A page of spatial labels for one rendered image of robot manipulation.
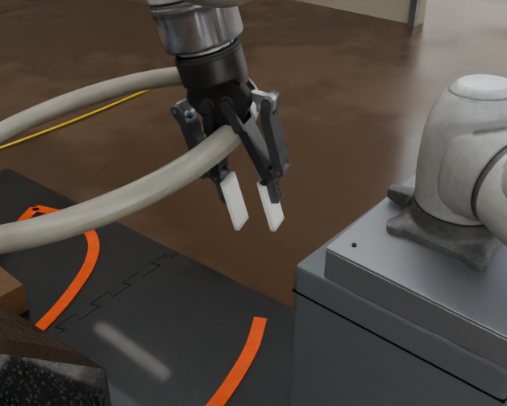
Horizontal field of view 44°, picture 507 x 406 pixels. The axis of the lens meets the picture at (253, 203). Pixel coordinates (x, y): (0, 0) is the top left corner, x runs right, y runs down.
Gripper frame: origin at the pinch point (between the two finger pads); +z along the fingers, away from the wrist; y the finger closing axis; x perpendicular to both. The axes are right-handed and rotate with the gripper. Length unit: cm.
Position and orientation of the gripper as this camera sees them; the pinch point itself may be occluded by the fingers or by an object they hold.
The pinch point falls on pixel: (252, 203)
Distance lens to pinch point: 77.9
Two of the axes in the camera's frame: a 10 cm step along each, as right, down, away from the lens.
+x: -4.1, 5.3, -7.4
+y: -8.8, -0.1, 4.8
